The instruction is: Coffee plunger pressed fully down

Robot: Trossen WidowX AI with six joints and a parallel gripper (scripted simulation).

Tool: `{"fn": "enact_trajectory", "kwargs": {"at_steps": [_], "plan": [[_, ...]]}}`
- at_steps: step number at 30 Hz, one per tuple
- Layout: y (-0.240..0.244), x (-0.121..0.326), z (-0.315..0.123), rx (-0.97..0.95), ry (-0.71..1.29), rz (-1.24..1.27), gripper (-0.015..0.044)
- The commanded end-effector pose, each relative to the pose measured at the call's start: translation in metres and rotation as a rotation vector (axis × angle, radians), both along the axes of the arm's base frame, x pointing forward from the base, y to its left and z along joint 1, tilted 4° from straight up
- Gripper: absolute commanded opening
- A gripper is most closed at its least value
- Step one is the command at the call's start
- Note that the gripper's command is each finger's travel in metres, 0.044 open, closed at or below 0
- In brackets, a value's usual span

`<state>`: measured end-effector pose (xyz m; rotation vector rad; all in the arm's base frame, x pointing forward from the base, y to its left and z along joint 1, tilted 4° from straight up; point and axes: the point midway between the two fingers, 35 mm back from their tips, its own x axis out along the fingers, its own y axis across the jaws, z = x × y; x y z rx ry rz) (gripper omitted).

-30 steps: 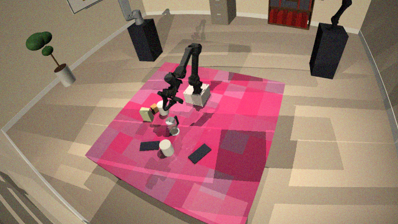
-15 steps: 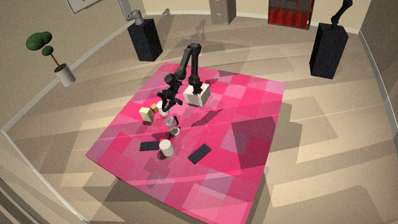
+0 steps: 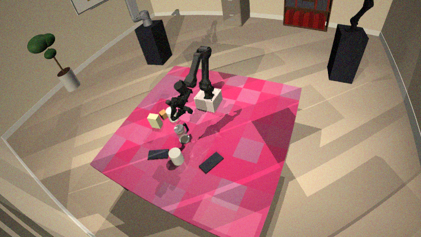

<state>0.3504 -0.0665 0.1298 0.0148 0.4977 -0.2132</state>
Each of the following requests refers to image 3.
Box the pale yellow block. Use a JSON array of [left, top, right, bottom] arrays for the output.
[[147, 113, 163, 129]]

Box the glass french press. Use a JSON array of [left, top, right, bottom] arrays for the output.
[[171, 116, 190, 143]]

